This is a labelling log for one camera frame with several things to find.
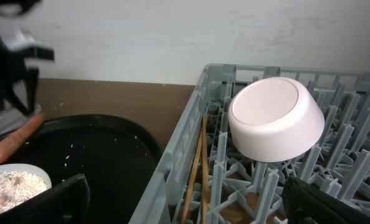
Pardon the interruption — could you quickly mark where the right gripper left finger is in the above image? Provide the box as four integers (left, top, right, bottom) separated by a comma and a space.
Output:
0, 174, 90, 224

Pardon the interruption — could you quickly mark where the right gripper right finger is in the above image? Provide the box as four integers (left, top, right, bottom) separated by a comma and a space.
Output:
282, 177, 370, 224

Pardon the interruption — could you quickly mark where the orange carrot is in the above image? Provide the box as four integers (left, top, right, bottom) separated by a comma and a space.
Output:
0, 114, 45, 164

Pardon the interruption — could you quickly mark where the grey plate with food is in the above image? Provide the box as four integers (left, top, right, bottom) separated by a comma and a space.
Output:
0, 164, 52, 214

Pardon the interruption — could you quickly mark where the white pink bowl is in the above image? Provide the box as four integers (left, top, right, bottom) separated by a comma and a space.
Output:
227, 77, 325, 162

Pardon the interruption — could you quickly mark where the wooden chopstick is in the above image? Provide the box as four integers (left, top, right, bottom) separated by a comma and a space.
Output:
201, 114, 208, 224
180, 133, 203, 224

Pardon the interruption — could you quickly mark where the grey dishwasher rack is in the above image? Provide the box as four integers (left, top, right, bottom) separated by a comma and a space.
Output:
130, 64, 370, 223

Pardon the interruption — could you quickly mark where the round black tray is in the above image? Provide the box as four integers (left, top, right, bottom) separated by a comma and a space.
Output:
0, 114, 161, 223

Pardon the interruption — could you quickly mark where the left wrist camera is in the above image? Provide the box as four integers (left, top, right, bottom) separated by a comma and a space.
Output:
4, 28, 55, 61

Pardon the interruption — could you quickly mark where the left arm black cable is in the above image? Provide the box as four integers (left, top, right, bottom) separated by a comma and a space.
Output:
0, 0, 44, 16

